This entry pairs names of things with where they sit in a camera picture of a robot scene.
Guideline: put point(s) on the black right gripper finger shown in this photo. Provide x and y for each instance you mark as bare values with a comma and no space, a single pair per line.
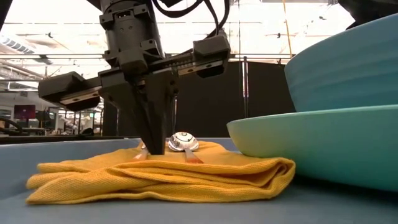
376,9

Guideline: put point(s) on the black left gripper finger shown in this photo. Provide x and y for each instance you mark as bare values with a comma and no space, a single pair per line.
130,93
164,99

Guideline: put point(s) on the blue plastic bowl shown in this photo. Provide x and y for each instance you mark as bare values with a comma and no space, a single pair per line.
342,71

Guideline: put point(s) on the yellow cloth napkin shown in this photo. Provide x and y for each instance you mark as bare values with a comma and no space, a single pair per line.
155,177

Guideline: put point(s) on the teal plastic plate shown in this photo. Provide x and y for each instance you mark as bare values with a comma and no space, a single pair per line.
311,146

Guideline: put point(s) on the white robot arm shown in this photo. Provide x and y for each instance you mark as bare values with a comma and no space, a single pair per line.
68,123

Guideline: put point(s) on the blue plastic tray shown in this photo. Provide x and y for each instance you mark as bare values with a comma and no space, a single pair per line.
15,168

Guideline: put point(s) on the black curtain partition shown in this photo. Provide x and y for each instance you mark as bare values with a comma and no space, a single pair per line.
217,102

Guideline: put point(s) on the monitor with magenta screen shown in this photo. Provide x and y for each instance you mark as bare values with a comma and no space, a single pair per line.
24,112

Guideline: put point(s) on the black metal table frame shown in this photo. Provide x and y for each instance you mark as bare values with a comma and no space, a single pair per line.
62,140

